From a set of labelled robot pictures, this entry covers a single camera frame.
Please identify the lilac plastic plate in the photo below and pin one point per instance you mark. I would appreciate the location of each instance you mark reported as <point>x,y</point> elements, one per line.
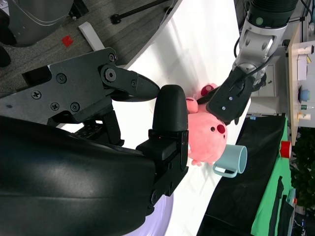
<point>160,216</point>

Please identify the white rectangular block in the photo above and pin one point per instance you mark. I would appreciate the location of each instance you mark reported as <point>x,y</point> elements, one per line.
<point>91,35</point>

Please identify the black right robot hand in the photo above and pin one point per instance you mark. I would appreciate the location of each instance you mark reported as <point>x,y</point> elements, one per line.
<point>73,172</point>

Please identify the teal plastic mug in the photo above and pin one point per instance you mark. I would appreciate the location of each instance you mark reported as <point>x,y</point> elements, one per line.
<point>231,157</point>

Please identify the wooden desk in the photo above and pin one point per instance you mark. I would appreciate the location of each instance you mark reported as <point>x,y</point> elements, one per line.
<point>294,73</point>

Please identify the black backdrop cloth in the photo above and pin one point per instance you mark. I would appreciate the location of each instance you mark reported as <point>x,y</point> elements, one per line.
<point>241,196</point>

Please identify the black stand leg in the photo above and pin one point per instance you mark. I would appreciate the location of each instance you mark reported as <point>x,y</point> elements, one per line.
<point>118,17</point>

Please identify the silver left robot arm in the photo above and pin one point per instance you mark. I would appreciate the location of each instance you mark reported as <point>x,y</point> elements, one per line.
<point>261,37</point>

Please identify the grey machine housing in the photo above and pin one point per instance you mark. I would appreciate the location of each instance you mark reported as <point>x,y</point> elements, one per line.
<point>37,12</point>

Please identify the green cloth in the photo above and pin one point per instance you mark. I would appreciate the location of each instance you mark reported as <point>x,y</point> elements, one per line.
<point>270,196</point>

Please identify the pink plush beaver doll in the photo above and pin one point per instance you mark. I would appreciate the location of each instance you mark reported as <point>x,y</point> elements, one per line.
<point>206,137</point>

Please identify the blue bowl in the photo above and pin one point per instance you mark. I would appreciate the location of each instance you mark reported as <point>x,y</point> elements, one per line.
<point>305,94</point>

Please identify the small red block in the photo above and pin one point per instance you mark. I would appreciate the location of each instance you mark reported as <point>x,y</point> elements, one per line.
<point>67,40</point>

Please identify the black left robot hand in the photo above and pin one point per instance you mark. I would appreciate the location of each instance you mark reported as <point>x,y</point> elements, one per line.
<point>229,100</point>

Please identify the red cylinder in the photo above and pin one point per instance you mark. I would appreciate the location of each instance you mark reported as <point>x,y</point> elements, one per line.
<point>286,149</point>

